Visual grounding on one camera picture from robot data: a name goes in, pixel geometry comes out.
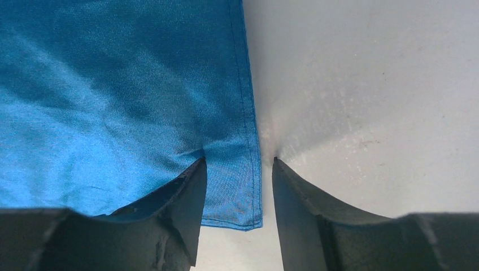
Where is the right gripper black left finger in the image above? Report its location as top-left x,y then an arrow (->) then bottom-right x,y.
1,158 -> 207,270

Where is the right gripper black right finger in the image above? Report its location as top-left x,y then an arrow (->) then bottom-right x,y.
272,159 -> 478,270

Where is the blue cloth napkin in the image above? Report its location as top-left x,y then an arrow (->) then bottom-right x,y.
1,1 -> 263,230

